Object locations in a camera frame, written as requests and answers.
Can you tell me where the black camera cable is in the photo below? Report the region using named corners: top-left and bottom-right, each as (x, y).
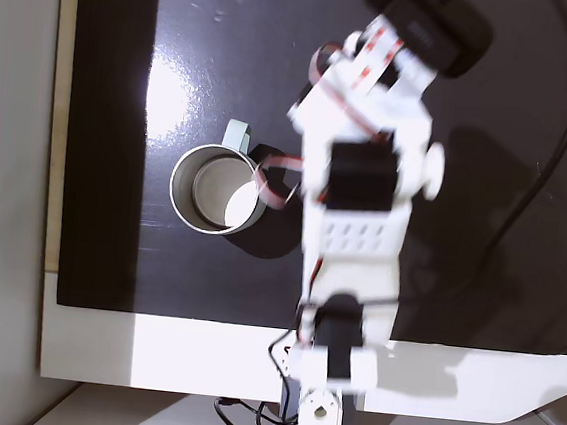
top-left (360, 0), bottom-right (567, 327)

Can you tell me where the black table mat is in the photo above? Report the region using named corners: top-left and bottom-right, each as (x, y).
top-left (46, 0), bottom-right (567, 359)

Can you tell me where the black camera box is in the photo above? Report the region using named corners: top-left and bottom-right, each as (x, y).
top-left (350, 0), bottom-right (499, 84)

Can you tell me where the sage green metal mug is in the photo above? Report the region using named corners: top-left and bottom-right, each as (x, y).
top-left (163, 112), bottom-right (279, 242)

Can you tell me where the black base cable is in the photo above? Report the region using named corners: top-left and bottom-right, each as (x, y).
top-left (211, 395), bottom-right (302, 425)

